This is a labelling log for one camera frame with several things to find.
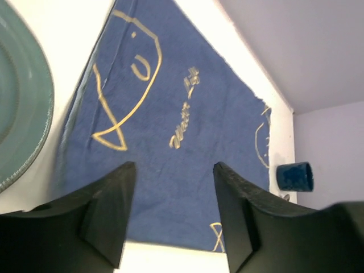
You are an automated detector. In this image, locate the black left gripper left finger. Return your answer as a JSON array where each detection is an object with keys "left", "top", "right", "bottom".
[{"left": 1, "top": 162, "right": 136, "bottom": 273}]

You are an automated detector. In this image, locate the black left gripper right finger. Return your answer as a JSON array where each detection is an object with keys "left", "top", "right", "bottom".
[{"left": 213, "top": 162, "right": 363, "bottom": 272}]

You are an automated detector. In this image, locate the dark blue mug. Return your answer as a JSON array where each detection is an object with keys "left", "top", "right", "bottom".
[{"left": 276, "top": 162, "right": 314, "bottom": 192}]

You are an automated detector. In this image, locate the teal ceramic plate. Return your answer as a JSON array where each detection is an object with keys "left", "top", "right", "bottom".
[{"left": 1, "top": 1, "right": 54, "bottom": 191}]

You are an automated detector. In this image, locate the blue fish placemat cloth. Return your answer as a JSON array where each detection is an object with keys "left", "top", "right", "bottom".
[{"left": 50, "top": 1, "right": 270, "bottom": 253}]

